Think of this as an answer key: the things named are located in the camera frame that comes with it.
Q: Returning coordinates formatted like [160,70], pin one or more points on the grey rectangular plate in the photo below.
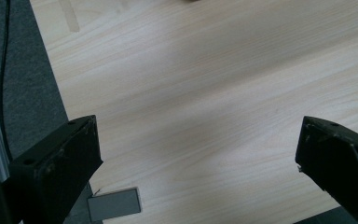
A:
[115,205]

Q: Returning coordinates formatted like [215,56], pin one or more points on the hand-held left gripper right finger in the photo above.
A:
[338,161]

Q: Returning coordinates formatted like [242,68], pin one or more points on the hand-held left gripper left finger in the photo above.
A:
[56,174]

